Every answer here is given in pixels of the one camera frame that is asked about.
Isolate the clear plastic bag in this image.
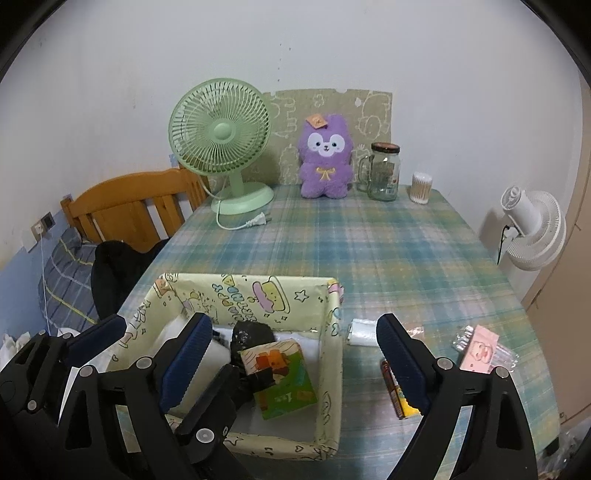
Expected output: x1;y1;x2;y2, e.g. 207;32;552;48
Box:
542;415;589;469

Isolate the pink card clear packet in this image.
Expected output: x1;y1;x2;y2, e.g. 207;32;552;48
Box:
455;324;514;376

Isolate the black fan cable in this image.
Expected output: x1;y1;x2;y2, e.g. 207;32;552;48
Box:
497;224;511;265

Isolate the glass mug jar with lid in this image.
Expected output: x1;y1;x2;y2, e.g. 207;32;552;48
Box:
356;143;400;202

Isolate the plaid bedding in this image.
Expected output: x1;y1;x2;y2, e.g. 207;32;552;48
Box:
39;226;100;330

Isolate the green orange snack box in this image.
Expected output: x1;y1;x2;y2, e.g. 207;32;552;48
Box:
239;338;319;421

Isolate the purple plush toy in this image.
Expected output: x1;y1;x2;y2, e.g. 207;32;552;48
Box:
298;114;355;200

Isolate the red yellow snack bar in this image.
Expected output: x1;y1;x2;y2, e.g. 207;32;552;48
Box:
380;359;423;420

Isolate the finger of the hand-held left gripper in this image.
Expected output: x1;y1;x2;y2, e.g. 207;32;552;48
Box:
174;364;241;464
65;315;127;358

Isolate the white wall fan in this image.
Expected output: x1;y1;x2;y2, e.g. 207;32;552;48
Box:
501;185;567;271

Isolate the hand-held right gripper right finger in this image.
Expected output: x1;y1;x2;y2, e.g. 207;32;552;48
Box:
376;313;539;480

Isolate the green printed cardboard sheet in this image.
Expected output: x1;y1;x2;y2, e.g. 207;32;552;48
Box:
242;89;394;185

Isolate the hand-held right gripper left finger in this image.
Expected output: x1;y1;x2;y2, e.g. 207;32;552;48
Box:
58;312;213;480

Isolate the green desk fan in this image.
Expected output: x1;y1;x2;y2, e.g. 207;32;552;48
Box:
167;78;274;216

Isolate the cotton swab container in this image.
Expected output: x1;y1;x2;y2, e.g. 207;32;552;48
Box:
411;172;433;204

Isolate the cartoon print storage box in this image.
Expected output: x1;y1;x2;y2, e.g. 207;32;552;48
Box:
107;272;345;462

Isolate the white plastic bag roll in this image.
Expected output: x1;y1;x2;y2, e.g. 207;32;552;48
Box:
347;318;380;347

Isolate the green fan power cable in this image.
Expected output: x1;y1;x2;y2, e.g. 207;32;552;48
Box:
198;178;271;230

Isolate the wall socket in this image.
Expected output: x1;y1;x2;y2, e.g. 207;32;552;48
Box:
30;212;56;241

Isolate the black jacket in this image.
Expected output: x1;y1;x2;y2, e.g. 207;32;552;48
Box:
91;239;169;319

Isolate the crumpled white cloth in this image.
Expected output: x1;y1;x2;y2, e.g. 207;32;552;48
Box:
0;331;28;365

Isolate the thin white charging cable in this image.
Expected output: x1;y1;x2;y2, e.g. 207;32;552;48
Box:
39;233;51;333

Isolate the black plastic bag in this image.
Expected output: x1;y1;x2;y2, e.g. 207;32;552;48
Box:
230;322;276;407

